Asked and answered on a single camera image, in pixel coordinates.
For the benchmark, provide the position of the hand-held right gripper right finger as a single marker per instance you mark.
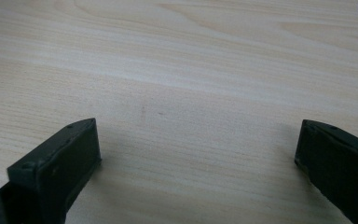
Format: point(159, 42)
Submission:
point(341, 165)

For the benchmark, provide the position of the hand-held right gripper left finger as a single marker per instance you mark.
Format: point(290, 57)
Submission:
point(62, 168)

